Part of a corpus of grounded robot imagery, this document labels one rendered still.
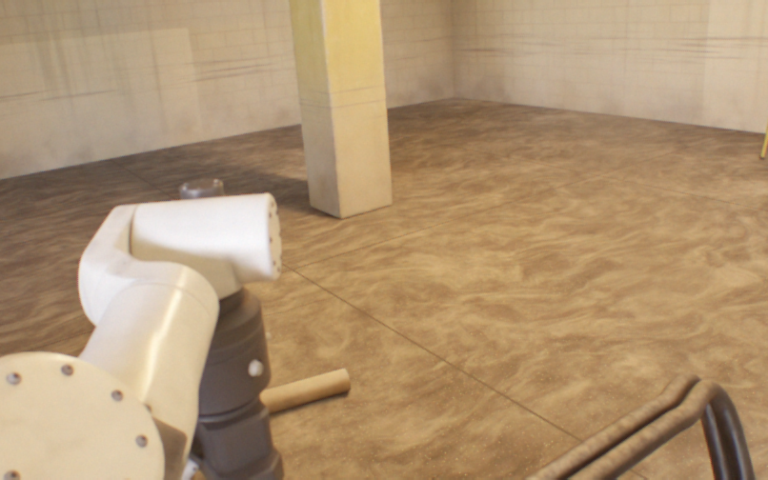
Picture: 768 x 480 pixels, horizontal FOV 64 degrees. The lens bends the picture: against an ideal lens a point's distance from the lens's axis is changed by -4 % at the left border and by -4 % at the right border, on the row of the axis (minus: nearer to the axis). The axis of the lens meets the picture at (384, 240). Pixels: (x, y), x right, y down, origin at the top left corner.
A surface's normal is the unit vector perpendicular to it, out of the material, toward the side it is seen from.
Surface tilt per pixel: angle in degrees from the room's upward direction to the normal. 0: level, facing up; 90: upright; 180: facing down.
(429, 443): 0
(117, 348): 6
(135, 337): 14
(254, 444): 90
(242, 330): 90
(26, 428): 44
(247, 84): 90
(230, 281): 90
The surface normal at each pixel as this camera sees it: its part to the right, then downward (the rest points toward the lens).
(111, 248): -0.06, -0.87
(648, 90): -0.81, 0.25
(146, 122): 0.58, 0.24
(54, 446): 0.64, -0.69
